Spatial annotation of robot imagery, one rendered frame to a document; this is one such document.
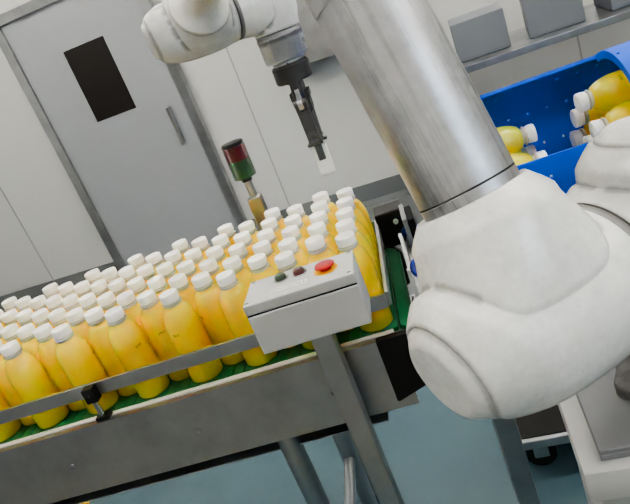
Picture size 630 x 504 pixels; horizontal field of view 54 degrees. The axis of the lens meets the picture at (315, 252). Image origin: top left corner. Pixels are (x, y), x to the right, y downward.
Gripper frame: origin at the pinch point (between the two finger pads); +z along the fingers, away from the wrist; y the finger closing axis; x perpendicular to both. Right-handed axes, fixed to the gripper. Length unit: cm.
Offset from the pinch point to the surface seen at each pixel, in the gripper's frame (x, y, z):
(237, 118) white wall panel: 93, 344, 26
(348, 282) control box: -0.8, -31.9, 14.0
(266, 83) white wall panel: 62, 341, 10
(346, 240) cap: -0.8, -16.2, 12.6
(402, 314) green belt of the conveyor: -6.0, -13.2, 32.6
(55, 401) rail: 69, -19, 27
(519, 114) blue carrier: -42.3, 15.1, 8.2
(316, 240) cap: 5.2, -12.4, 12.2
